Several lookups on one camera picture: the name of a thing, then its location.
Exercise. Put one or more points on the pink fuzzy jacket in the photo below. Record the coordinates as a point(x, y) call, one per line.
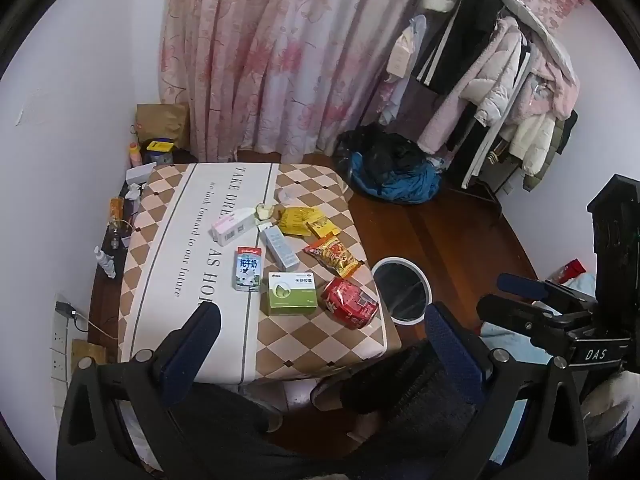
point(555, 85)

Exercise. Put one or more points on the long white tube box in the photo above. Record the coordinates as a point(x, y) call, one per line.
point(280, 247)

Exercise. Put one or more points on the grey hooded garment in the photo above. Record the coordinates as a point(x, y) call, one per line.
point(540, 25)

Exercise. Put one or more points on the crumpled white tissue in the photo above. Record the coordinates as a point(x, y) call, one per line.
point(134, 192)

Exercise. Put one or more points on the orange bottle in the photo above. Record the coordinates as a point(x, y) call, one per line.
point(134, 155)

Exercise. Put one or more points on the white puffer jacket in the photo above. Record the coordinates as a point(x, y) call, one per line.
point(500, 85)

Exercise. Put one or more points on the amber bottle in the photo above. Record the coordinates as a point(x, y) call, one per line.
point(116, 207)

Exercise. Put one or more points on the brown cardboard box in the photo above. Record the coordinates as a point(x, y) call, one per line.
point(87, 352)

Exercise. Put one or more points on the light blue bedsheet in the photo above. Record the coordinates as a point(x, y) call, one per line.
point(515, 347)

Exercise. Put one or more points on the pink floral curtain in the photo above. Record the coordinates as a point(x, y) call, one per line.
point(280, 60)

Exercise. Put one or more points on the olive coat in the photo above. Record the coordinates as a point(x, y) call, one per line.
point(555, 157)

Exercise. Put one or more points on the light blue shirt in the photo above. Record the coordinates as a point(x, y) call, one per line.
point(412, 40)

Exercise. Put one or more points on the clear round plastic lid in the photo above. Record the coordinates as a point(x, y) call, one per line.
point(287, 194)

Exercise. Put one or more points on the brown paper bag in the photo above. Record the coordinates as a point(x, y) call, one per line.
point(162, 122)

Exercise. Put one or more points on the small white box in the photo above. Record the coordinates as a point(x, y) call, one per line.
point(139, 175)

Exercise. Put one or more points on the apple core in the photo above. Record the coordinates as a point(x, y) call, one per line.
point(264, 211)

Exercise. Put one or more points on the white round trash bin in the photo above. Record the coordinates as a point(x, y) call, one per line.
point(402, 290)

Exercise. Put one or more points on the green and white box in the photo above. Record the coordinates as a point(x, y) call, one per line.
point(290, 294)

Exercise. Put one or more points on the black white-striped jacket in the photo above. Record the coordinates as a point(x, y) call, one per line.
point(460, 35)

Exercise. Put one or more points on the cream jacket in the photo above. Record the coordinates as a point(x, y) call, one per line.
point(532, 140)

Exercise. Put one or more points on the white power strip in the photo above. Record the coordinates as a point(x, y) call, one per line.
point(61, 345)

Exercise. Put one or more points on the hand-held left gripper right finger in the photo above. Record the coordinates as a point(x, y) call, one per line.
point(450, 350)

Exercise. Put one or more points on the person's dark trousers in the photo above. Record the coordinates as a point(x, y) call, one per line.
point(400, 410)

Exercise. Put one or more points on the small yellow packet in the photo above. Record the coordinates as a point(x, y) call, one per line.
point(322, 227)

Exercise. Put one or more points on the pink and white box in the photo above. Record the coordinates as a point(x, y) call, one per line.
point(232, 227)

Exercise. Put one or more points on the yellow and black box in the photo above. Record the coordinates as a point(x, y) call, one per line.
point(160, 149)

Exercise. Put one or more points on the red yellow snack bag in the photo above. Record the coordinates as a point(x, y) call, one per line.
point(334, 255)

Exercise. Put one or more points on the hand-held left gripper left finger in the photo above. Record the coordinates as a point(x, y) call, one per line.
point(192, 350)

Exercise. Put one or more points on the grey slipper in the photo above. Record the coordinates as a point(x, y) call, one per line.
point(325, 392)

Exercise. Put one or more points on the red blanket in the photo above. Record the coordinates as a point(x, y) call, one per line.
point(567, 270)

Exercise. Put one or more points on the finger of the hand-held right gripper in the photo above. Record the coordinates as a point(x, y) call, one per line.
point(520, 317)
point(520, 285)

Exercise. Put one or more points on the white spray bottle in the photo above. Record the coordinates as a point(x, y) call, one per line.
point(105, 262)

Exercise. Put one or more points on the blue cloth pile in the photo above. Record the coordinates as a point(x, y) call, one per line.
point(405, 185)

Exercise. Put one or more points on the checkered printed tablecloth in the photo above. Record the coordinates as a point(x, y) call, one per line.
point(165, 240)

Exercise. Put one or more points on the large yellow packet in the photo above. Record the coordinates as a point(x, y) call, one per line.
point(295, 220)

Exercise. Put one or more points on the blue white milk carton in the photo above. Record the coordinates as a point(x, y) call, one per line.
point(248, 268)

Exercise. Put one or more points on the blue and black clothes pile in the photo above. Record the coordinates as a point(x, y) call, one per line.
point(380, 152)

